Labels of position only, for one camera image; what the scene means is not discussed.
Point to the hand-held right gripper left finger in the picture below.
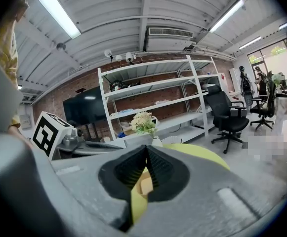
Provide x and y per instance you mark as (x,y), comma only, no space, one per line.
(89,176)

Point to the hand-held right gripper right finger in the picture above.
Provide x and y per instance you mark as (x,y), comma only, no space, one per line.
(197,196)

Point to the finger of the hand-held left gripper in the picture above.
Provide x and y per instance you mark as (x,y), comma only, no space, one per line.
(103,146)

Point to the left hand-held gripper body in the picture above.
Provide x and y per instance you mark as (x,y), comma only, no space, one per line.
(47,134)

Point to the person's left forearm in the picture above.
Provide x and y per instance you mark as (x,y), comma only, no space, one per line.
(19,134)

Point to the round table with green cloth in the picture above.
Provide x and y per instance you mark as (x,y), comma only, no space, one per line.
(197,154)

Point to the black screen on stand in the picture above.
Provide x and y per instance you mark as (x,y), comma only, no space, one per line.
(84,107)

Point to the pink and cream flower bouquet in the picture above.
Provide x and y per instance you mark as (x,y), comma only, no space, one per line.
(143,122)

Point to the white vase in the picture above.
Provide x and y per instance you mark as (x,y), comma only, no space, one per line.
(157,141)

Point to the white metal shelving unit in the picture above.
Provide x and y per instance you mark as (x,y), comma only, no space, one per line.
(153,97)

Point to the large black office chair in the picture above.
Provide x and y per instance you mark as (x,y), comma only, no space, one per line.
(228,117)

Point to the white spotlight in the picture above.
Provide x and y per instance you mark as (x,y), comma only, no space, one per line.
(129,57)
(108,53)

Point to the person's yellow plaid shirt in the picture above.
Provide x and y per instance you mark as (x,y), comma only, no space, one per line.
(5,48)

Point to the slim black office chair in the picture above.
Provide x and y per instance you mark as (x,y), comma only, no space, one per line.
(265,107)

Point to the ceiling tube light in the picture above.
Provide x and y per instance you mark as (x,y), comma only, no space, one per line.
(286,25)
(226,15)
(59,16)
(250,43)

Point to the white ceiling air conditioner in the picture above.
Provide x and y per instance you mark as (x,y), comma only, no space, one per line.
(169,38)

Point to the dome security camera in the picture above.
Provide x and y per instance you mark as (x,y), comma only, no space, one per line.
(61,46)

